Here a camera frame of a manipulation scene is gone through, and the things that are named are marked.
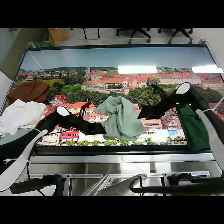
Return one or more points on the light green shirt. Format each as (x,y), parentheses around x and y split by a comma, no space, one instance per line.
(121,120)

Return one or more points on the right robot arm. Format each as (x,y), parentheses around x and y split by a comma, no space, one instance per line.
(192,96)

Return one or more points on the brown cardboard box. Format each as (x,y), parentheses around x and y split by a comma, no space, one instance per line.
(58,34)

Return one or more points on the dark green garment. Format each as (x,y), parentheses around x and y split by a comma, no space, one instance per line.
(193,130)

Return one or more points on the silver frame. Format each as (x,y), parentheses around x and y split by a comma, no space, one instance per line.
(110,166)

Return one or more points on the black office chair base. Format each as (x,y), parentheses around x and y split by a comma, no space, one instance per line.
(180,32)
(135,32)

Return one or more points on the white garment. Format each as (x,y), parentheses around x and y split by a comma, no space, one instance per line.
(20,115)

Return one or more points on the brown garment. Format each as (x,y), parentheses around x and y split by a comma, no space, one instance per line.
(30,91)

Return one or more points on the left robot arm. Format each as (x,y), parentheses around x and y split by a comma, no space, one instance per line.
(20,146)

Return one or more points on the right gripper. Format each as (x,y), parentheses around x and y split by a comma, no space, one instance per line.
(148,111)

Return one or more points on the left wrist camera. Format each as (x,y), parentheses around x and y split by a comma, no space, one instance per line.
(83,111)

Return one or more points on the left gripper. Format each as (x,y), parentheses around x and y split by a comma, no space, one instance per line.
(94,129)

